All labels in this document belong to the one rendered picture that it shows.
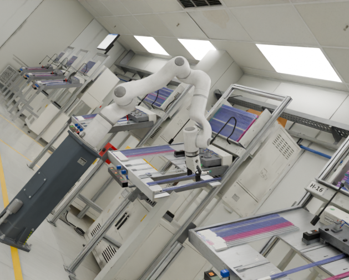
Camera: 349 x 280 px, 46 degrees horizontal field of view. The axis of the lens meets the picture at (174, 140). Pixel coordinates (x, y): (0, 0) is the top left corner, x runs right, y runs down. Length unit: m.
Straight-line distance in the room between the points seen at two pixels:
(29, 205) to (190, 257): 1.29
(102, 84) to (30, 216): 5.11
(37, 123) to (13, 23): 4.42
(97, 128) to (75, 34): 9.06
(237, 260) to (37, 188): 1.22
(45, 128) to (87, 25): 4.85
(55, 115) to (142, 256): 4.68
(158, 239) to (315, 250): 1.27
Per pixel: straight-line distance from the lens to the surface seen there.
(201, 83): 2.43
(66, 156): 2.44
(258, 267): 1.85
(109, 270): 2.63
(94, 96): 7.39
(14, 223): 2.51
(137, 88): 2.45
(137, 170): 2.91
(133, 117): 4.29
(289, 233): 2.15
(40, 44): 11.29
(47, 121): 7.32
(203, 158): 2.98
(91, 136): 2.45
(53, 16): 11.34
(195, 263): 3.21
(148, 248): 2.96
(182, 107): 4.36
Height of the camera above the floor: 0.83
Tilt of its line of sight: 5 degrees up
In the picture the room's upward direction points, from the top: 40 degrees clockwise
